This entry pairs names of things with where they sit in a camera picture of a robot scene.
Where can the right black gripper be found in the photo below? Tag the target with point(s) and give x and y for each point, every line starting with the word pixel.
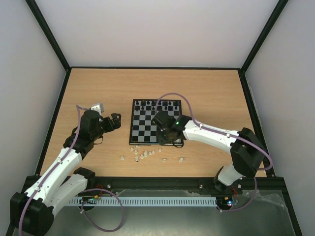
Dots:
pixel 162 122

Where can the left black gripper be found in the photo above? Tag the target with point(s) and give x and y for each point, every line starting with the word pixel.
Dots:
pixel 117 122

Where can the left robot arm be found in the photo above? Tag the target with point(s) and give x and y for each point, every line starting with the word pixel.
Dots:
pixel 34 210

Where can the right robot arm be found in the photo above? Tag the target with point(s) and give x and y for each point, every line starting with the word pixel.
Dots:
pixel 247 152

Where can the left circuit board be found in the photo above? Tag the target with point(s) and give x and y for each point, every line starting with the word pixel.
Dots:
pixel 90 200

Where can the green circuit board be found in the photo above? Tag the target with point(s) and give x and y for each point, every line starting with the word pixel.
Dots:
pixel 232 202

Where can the black and silver chessboard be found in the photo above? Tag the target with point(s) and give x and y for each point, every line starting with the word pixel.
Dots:
pixel 141 130

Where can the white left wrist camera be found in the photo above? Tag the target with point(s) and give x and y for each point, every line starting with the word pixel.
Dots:
pixel 99 107

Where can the grey slotted cable duct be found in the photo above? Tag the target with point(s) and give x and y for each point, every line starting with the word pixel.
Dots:
pixel 156 202

